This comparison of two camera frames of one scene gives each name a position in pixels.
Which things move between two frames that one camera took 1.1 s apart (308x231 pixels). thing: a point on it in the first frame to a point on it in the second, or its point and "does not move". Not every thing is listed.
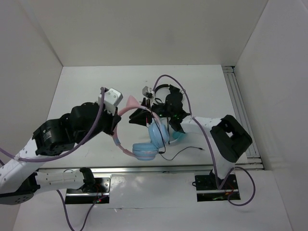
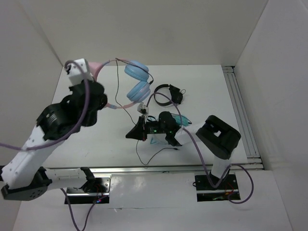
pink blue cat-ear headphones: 159,134 to 137,72
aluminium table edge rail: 152,170 does not move
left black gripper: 113,121 to 103,100
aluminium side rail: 253,158 does not move
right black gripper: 142,114 to 138,132
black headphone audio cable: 160,153 to 124,109
